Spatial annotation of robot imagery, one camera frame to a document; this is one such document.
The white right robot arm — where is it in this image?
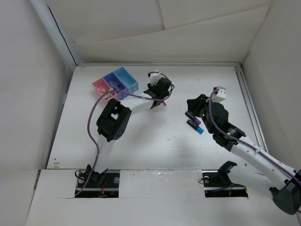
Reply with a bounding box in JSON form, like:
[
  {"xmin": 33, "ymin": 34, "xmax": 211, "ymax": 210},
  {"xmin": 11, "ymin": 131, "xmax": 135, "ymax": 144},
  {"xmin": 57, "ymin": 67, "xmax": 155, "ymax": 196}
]
[{"xmin": 187, "ymin": 91, "xmax": 301, "ymax": 215}]

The black blue highlighter marker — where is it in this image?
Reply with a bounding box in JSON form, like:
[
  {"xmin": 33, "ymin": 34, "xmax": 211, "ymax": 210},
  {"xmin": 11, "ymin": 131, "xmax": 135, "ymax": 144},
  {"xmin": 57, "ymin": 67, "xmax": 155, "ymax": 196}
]
[{"xmin": 186, "ymin": 120, "xmax": 204, "ymax": 134}]

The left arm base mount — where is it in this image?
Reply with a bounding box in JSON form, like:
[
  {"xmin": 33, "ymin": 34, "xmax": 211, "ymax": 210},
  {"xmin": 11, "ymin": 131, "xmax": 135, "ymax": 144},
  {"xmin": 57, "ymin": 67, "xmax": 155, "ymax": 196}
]
[{"xmin": 75, "ymin": 165, "xmax": 120, "ymax": 198}]

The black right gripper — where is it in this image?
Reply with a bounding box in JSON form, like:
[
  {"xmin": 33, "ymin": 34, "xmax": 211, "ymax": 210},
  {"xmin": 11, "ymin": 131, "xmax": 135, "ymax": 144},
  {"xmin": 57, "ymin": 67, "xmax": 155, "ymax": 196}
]
[{"xmin": 187, "ymin": 94, "xmax": 217, "ymax": 134}]

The dark blue drawer box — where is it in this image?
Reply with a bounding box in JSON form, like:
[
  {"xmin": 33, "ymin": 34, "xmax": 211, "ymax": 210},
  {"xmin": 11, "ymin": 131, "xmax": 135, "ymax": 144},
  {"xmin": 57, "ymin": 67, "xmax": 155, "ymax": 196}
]
[{"xmin": 103, "ymin": 72, "xmax": 128, "ymax": 100}]

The aluminium rail back edge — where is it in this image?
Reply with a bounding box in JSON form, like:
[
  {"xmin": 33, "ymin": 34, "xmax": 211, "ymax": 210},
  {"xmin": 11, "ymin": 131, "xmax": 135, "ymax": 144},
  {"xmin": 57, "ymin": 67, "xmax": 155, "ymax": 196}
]
[{"xmin": 78, "ymin": 62, "xmax": 241, "ymax": 68}]

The light blue drawer box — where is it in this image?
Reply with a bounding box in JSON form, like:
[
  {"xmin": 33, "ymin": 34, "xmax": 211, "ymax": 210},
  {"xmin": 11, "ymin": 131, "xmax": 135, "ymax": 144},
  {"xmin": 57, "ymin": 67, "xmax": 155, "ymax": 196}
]
[{"xmin": 113, "ymin": 67, "xmax": 139, "ymax": 94}]

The pink drawer box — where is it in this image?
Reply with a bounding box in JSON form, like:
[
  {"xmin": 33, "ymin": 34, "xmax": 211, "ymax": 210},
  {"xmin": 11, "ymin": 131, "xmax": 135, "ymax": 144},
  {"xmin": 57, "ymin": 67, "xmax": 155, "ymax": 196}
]
[{"xmin": 92, "ymin": 78, "xmax": 117, "ymax": 102}]

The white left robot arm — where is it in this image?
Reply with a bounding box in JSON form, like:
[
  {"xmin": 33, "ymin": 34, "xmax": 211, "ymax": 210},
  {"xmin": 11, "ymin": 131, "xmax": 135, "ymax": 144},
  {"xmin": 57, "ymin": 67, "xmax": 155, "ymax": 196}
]
[{"xmin": 87, "ymin": 76, "xmax": 174, "ymax": 187}]

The aluminium rail right edge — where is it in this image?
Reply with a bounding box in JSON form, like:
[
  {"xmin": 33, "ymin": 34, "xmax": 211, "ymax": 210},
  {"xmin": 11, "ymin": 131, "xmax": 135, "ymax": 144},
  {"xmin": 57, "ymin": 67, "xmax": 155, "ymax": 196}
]
[{"xmin": 234, "ymin": 63, "xmax": 269, "ymax": 152}]

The aluminium rail edge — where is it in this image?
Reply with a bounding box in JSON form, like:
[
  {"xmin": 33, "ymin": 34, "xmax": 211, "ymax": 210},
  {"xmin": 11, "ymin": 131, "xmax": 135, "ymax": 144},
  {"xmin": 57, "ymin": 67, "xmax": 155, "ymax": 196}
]
[
  {"xmin": 78, "ymin": 62, "xmax": 241, "ymax": 68},
  {"xmin": 234, "ymin": 63, "xmax": 269, "ymax": 152}
]

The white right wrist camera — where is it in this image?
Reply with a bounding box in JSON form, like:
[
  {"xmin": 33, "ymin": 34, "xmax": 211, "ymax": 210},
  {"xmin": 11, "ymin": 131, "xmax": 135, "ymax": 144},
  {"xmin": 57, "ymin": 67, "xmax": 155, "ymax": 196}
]
[{"xmin": 212, "ymin": 86, "xmax": 227, "ymax": 103}]

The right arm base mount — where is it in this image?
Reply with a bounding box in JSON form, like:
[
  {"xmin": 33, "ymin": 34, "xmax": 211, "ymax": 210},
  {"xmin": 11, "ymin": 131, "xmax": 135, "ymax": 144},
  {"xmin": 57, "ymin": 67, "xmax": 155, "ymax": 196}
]
[{"xmin": 198, "ymin": 161, "xmax": 248, "ymax": 198}]

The black purple highlighter marker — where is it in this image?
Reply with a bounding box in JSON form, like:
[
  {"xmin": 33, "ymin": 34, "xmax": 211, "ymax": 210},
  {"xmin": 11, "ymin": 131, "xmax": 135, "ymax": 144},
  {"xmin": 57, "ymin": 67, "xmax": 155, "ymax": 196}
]
[{"xmin": 185, "ymin": 111, "xmax": 201, "ymax": 125}]

